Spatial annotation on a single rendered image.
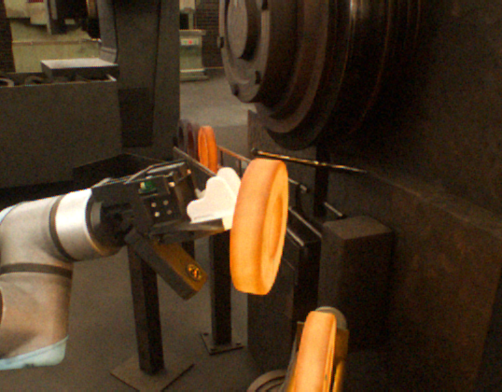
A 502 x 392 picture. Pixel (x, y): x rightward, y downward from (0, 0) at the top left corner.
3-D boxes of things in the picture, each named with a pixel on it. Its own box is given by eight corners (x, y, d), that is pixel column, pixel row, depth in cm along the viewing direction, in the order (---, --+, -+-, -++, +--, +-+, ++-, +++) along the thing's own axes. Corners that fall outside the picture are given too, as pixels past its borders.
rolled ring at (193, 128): (194, 122, 175) (202, 121, 176) (184, 120, 192) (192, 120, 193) (198, 173, 179) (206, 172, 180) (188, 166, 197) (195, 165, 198)
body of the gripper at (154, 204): (166, 175, 52) (77, 193, 56) (190, 245, 54) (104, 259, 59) (192, 156, 59) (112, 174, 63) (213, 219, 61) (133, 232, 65)
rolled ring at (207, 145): (196, 138, 180) (204, 138, 181) (203, 185, 176) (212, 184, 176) (202, 117, 163) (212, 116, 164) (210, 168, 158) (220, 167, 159)
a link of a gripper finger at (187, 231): (216, 223, 52) (147, 234, 55) (221, 236, 52) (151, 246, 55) (230, 207, 56) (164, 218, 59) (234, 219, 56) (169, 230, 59)
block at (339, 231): (361, 323, 95) (372, 211, 87) (384, 347, 88) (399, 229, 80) (313, 334, 92) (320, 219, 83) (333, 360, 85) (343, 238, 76)
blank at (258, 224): (293, 152, 60) (267, 149, 61) (266, 172, 46) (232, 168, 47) (283, 268, 64) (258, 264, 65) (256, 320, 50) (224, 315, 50)
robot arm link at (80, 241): (73, 273, 60) (113, 240, 68) (104, 268, 58) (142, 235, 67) (45, 206, 57) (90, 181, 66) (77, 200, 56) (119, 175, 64)
